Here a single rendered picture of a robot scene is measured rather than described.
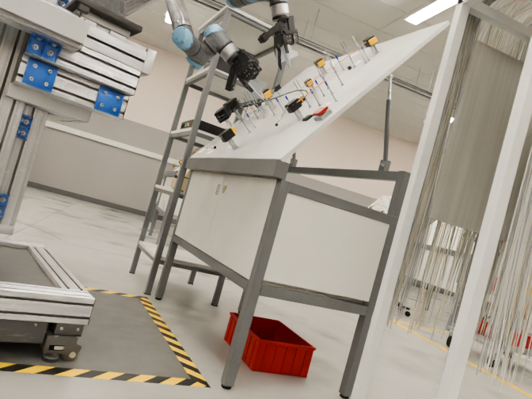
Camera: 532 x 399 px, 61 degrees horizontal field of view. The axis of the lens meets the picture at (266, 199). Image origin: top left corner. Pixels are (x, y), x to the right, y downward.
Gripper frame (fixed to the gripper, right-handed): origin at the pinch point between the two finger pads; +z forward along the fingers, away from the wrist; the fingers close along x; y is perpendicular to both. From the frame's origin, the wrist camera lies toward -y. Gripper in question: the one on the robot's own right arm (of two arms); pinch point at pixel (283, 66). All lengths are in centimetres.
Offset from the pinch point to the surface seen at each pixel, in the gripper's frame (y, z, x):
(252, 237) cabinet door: -33, 64, -17
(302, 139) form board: -9.0, 29.6, -25.1
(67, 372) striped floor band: -106, 87, -28
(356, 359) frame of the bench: 0, 125, -27
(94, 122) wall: -39, -9, 757
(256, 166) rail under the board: -23.4, 37.9, -10.2
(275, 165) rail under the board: -22, 37, -26
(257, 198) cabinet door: -26, 50, -11
